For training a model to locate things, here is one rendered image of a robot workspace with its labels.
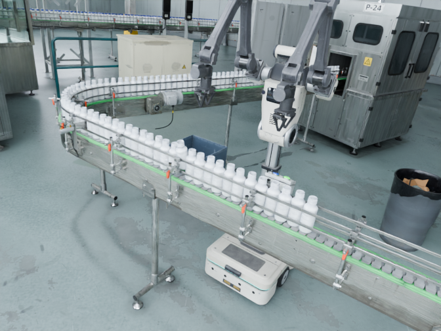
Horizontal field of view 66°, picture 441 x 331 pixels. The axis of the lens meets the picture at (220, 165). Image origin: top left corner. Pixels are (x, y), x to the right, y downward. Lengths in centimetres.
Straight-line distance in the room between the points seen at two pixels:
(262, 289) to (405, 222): 151
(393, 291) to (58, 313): 193
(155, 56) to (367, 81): 320
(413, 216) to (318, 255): 187
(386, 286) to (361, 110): 381
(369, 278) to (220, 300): 128
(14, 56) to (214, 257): 519
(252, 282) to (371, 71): 345
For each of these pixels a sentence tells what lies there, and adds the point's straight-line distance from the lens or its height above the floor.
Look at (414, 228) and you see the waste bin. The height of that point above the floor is 26.
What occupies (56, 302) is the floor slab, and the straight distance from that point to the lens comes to 260.
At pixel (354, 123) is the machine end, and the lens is 518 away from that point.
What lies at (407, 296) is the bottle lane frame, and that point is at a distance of 151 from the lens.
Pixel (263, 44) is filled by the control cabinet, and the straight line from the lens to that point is 780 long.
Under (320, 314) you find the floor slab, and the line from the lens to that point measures 262.
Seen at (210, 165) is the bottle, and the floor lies 113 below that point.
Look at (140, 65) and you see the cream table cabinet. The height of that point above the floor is 80.
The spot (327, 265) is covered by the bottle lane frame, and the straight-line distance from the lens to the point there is 153.
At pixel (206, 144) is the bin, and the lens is 245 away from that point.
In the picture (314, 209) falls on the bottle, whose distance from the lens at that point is 146.
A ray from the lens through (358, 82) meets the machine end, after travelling 510.
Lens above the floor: 187
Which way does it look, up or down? 26 degrees down
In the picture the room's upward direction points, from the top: 6 degrees clockwise
